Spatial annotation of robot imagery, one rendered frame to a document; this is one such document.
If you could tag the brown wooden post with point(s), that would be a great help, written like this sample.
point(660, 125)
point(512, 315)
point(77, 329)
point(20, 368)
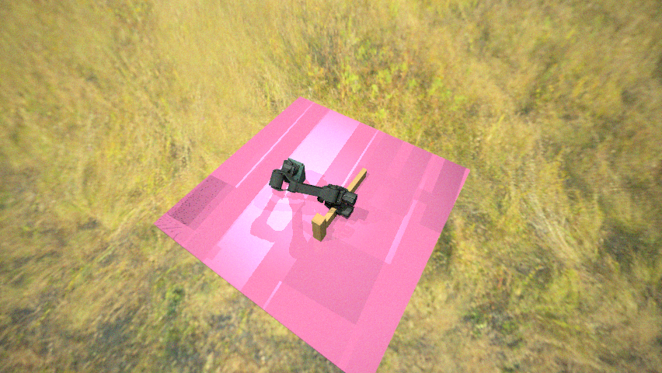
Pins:
point(319, 227)

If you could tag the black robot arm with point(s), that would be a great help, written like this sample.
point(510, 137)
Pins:
point(332, 194)

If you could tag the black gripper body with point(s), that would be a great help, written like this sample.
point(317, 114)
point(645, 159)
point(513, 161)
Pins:
point(346, 209)

